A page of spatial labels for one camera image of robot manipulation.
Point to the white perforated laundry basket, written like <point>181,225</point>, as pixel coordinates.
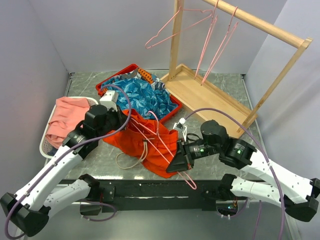
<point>46,149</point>

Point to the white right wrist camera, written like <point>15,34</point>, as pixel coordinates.
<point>181,128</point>

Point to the wooden clothes rack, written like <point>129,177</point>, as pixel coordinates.
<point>186,87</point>

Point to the orange dotted garment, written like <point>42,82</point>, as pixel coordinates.
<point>145,75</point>

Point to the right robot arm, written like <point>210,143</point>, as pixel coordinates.
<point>279,186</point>

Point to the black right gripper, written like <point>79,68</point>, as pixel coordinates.
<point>183,160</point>

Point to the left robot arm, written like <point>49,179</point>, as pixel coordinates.
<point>32,206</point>

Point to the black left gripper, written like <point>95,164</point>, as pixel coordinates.
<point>121,118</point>

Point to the pink garment in basket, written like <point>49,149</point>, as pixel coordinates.
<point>67,114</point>

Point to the orange drawstring shorts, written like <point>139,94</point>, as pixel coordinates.
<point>161,143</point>

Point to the blue leaf-patterned shorts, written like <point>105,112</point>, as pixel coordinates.
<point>140,95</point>

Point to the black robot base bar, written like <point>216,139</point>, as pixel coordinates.
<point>147,195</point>

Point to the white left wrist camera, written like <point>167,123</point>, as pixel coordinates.
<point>109,100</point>

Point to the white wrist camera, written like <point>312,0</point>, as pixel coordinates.
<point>181,128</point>
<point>109,100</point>

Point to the navy printed garment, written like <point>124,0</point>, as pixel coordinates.
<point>158,86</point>

